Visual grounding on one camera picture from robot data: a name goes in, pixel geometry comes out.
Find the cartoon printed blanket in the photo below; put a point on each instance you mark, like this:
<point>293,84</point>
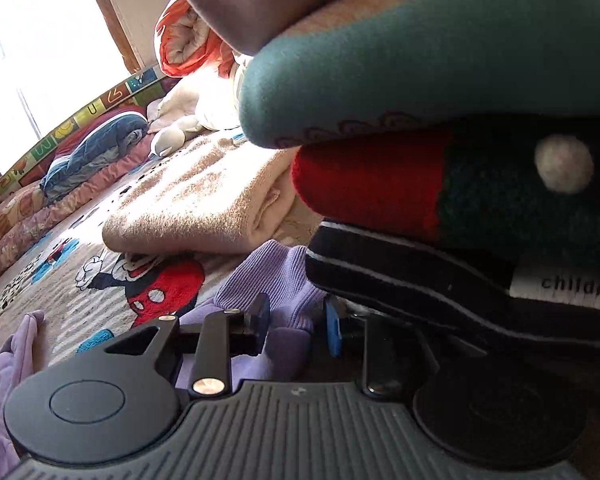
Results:
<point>80,245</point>

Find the colourful alphabet foam mat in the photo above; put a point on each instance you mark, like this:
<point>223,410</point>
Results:
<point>100,102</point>

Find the white stuffed toy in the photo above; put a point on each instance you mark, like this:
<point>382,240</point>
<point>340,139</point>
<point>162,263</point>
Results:
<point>167,138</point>

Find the beige folded garment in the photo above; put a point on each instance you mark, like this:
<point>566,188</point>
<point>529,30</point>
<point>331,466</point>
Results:
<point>195,200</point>

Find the tan folded garment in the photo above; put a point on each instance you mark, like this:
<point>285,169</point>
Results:
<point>365,10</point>

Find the red and green knit sweater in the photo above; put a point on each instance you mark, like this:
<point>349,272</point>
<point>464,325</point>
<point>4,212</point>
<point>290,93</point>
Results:
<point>370,180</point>

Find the grey-brown folded garment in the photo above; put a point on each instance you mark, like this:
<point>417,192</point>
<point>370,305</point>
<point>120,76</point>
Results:
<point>240,0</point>

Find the window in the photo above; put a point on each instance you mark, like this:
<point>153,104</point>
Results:
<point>40,50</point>

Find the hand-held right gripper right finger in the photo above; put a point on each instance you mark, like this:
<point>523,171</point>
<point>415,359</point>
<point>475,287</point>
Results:
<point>334,334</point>

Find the blue folded quilt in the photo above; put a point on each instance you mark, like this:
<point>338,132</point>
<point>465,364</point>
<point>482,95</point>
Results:
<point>92,152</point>

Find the black garment with white stripe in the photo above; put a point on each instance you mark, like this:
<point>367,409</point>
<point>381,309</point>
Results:
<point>405,270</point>

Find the dark red pillow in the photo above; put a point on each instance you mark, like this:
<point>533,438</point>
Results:
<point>82,132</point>

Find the yellow floral pillow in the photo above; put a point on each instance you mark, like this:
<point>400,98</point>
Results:
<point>10,220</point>

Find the orange and white quilt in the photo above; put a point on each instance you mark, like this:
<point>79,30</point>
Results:
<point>190,35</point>

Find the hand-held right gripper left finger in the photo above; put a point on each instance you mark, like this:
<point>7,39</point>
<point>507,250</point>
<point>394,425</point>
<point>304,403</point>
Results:
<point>261,316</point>

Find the teal folded garment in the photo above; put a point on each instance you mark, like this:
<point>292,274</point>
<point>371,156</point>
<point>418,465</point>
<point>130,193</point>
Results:
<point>430,60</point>

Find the purple knit sweater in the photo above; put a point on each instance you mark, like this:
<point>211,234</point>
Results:
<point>285,275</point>

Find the pink floral quilt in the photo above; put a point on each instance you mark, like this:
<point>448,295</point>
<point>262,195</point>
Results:
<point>55,210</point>

